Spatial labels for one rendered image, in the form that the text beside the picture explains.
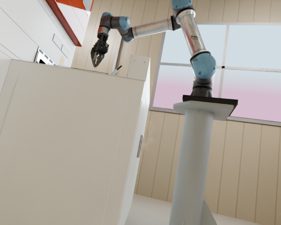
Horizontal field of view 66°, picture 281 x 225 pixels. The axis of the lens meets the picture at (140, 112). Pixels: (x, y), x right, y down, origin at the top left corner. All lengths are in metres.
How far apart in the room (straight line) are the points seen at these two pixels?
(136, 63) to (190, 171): 0.61
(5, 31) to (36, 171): 0.61
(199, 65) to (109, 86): 0.48
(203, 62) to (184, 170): 0.56
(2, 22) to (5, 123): 0.42
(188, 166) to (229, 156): 1.75
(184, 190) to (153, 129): 1.85
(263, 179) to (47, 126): 2.51
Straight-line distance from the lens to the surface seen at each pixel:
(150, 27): 1.52
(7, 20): 1.16
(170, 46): 3.33
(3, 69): 1.15
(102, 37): 1.42
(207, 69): 1.16
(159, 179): 2.91
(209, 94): 1.28
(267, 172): 2.98
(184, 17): 1.35
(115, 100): 0.94
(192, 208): 1.20
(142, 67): 1.05
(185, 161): 1.19
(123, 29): 1.48
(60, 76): 1.04
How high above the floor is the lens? 0.50
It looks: 11 degrees up
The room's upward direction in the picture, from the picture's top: 11 degrees clockwise
